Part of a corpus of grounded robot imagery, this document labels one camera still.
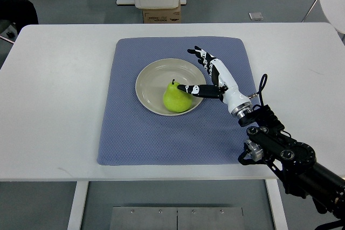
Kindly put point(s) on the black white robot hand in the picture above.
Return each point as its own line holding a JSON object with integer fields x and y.
{"x": 223, "y": 86}

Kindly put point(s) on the green pear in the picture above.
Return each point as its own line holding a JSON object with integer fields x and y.
{"x": 176, "y": 100}

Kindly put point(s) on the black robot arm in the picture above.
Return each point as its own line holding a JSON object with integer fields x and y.
{"x": 293, "y": 162}

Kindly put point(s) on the beige ceramic plate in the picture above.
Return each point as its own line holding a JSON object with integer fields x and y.
{"x": 153, "y": 80}

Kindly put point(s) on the small grey floor plate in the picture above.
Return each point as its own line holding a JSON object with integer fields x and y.
{"x": 256, "y": 16}

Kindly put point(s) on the metal floor plate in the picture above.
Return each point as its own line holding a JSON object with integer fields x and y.
{"x": 177, "y": 218}

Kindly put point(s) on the cardboard box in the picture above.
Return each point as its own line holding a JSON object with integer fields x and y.
{"x": 162, "y": 16}

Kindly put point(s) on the blue woven mat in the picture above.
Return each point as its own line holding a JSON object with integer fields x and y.
{"x": 133, "y": 135}

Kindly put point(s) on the white table leg right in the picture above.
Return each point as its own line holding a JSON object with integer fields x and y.
{"x": 277, "y": 209}

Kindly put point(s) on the white table leg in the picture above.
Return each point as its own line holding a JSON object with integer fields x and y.
{"x": 78, "y": 205}
{"x": 277, "y": 209}

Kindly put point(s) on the white base bar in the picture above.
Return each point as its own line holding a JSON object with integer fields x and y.
{"x": 146, "y": 3}

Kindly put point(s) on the white chair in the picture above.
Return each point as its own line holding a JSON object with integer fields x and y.
{"x": 333, "y": 11}

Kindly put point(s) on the white table leg left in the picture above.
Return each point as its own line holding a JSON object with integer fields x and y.
{"x": 78, "y": 205}

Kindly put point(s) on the black office chair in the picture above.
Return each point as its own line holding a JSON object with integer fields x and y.
{"x": 19, "y": 12}

